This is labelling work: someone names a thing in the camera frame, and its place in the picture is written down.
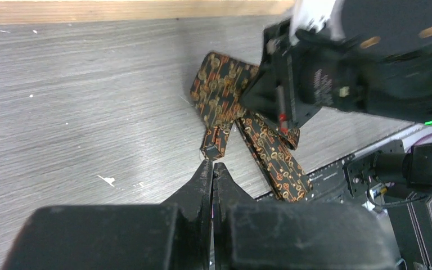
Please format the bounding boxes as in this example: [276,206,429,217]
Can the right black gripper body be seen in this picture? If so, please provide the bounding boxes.
[240,19,372,129]

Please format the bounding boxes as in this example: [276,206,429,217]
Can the dark framed box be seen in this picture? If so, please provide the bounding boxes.
[388,197,432,269]

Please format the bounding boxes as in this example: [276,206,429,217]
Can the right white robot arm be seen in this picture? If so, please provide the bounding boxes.
[240,1,432,129]

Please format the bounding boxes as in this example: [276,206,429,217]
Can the black key pattern tie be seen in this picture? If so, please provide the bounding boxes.
[190,51,313,202]

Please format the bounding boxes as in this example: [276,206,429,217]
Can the light wooden grid tray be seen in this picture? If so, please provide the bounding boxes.
[0,1,294,25]

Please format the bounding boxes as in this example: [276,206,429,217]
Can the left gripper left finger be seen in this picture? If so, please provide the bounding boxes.
[3,160,213,269]

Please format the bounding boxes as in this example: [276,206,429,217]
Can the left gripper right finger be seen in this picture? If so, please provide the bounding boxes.
[213,163,398,269]

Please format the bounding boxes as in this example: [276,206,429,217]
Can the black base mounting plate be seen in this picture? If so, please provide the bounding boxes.
[255,139,405,204]

